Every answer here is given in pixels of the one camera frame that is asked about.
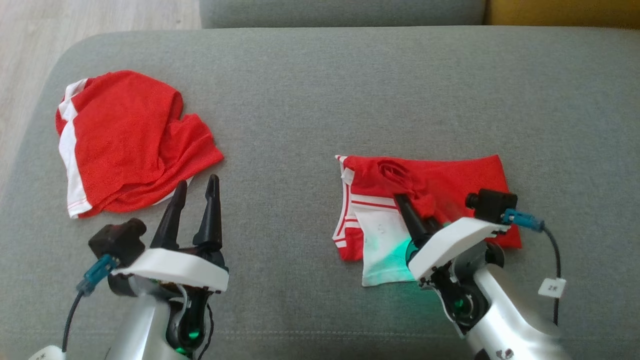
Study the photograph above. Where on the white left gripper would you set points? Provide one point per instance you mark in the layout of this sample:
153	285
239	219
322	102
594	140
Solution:
175	265

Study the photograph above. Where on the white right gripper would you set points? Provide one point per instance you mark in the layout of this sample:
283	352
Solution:
450	245

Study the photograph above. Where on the red white printed jersey garment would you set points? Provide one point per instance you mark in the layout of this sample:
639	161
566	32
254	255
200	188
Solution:
450	175

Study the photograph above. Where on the red garment wide white stripe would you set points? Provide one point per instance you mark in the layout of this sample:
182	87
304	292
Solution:
120	140

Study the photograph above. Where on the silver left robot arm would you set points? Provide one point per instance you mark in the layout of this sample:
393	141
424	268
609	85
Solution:
140	330

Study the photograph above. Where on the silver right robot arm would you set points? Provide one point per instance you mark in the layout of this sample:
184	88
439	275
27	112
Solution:
505	310

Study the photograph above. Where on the large grey sofa ottoman seat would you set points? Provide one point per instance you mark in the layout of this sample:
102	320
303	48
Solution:
325	100

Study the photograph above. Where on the grey sofa seat cushion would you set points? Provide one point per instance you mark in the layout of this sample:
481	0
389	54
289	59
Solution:
340	12

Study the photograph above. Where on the yellow sofa backrest cushion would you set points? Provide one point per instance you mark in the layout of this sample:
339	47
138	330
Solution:
560	12

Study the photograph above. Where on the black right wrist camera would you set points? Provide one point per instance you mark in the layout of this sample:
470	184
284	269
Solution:
492	205

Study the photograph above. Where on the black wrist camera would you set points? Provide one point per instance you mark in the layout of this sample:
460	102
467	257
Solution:
492	205
117	242

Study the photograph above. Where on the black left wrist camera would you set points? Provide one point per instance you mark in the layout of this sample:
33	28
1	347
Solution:
117	242

